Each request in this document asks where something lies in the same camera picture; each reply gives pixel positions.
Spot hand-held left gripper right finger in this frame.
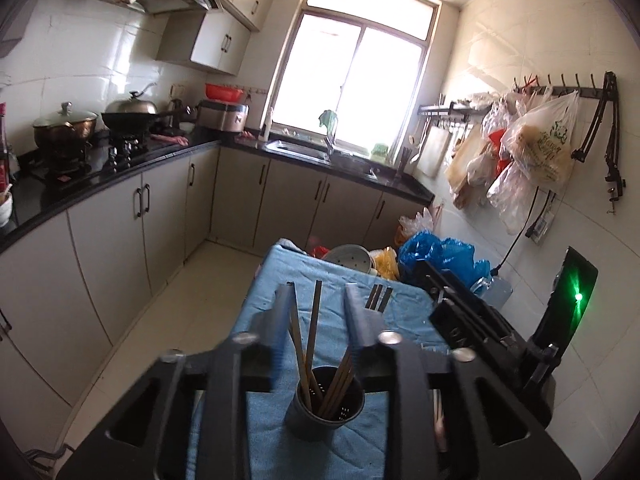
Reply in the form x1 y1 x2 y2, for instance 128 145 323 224
345 282 581 480

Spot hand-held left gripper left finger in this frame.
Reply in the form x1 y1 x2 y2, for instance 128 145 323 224
57 282 301 480

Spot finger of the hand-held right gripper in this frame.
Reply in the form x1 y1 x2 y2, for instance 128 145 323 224
417 260 496 321

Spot row of wooden chopsticks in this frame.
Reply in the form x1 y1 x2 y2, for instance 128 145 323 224
289 280 393 418

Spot dark grey perforated utensil holder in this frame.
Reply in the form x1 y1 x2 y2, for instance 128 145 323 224
285 366 366 442

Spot blue plastic bag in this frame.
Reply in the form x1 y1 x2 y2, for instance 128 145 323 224
398 230 493 293

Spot clear glass mug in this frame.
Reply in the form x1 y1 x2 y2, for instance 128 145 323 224
480 277 513 311

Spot white perforated bowl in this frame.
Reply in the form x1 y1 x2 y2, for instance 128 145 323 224
321 244 377 276

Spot yellow plastic bag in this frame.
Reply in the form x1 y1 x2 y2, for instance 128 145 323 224
370 247 402 281

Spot blue towel cloth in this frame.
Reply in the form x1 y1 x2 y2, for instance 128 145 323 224
185 242 451 480

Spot white cutting board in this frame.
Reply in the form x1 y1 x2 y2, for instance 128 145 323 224
416 125 453 178

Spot beige lower kitchen cabinets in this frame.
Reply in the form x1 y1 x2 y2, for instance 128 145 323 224
0 144 427 411

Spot beige kitchen cabinets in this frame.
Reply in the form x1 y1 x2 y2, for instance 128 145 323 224
156 0 292 77
0 144 427 411

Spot hanging plastic bags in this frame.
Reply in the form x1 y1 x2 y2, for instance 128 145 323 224
444 87 581 235

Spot steel kitchen sink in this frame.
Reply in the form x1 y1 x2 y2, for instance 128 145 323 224
265 139 333 163

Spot steel rice cooker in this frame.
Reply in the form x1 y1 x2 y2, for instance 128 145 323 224
196 100 250 134

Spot pink cloth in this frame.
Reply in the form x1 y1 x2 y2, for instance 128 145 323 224
150 132 191 147

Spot black kitchen countertop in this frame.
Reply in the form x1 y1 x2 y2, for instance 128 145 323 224
0 132 436 253

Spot kitchen window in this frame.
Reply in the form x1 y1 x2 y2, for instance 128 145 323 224
261 0 444 155

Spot red plastic basin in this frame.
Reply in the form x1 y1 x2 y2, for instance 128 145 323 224
205 83 246 102

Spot steel kettle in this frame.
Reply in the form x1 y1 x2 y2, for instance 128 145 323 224
166 97 187 128

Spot gas stove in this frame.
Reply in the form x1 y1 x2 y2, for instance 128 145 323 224
30 130 153 182

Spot black wok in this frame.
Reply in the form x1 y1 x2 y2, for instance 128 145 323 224
101 91 163 133

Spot brass cooking pot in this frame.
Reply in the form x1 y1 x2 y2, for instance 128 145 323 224
32 101 99 151

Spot beige upper kitchen cabinets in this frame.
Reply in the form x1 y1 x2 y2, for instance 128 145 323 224
156 0 292 77

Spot black power cable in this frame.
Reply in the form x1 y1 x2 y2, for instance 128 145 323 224
492 187 557 277

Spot wall power socket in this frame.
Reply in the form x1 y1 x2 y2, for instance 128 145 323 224
527 210 557 243

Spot wall hook rail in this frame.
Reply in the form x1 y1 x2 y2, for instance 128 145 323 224
512 74 601 98

